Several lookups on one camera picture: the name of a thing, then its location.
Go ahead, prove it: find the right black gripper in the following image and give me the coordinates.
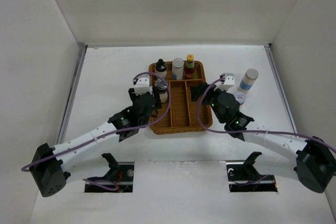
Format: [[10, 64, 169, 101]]
[[191, 82, 229, 124]]

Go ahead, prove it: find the red chili sauce bottle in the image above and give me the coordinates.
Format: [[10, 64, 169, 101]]
[[184, 54, 195, 79]]

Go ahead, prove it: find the black top glass grinder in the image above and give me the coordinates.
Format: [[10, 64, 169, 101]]
[[154, 79, 169, 103]]

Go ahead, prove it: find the blue label bead jar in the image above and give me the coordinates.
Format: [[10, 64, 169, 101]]
[[237, 68, 259, 94], [172, 58, 184, 80]]

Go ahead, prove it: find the black cap salt shaker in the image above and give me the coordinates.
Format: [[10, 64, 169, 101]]
[[155, 59, 167, 79]]

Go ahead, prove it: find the silver lid dark spice jar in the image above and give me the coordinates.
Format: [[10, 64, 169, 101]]
[[234, 91, 246, 105]]

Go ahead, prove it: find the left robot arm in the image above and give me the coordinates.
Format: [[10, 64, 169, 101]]
[[28, 87, 162, 197]]

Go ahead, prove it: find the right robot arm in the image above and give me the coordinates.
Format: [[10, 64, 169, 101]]
[[190, 82, 335, 193]]

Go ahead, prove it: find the brown wicker divided tray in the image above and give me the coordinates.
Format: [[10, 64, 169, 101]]
[[150, 61, 213, 135]]

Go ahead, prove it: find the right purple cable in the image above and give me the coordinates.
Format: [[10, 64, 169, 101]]
[[196, 77, 336, 154]]

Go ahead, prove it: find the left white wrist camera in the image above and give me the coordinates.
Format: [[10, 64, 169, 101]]
[[133, 75, 152, 95]]

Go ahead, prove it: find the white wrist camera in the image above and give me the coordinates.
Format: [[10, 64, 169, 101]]
[[133, 75, 152, 95], [217, 73, 235, 91]]

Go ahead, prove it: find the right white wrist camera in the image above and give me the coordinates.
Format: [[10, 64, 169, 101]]
[[217, 73, 235, 91]]

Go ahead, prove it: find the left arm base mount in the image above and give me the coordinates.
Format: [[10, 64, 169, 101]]
[[84, 153, 135, 193]]

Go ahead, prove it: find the left aluminium table rail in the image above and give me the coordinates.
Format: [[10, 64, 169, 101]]
[[51, 42, 88, 147]]

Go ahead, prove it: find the aluminium table rail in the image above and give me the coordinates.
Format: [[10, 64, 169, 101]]
[[264, 44, 298, 133], [51, 42, 88, 147]]

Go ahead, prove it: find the right aluminium table rail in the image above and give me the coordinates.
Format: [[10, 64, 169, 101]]
[[264, 44, 298, 133]]

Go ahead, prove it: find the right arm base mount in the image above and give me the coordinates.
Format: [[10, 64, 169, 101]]
[[226, 152, 278, 193]]

